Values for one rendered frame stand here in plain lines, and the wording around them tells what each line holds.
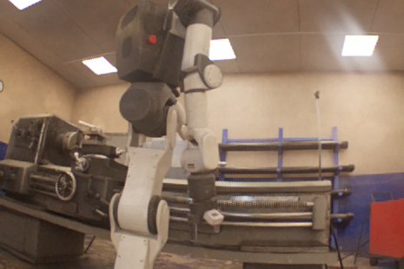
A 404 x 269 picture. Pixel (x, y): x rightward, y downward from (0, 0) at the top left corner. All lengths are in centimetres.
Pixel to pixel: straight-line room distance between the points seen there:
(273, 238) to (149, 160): 88
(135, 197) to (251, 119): 438
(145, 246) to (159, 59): 64
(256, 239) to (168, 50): 109
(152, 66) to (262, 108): 433
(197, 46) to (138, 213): 57
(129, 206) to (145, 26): 62
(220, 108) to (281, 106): 117
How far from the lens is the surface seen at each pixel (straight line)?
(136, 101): 87
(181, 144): 194
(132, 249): 95
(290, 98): 527
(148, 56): 99
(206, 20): 98
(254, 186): 159
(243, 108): 528
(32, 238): 248
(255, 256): 143
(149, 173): 96
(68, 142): 252
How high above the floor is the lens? 65
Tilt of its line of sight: 20 degrees up
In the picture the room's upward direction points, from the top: 5 degrees clockwise
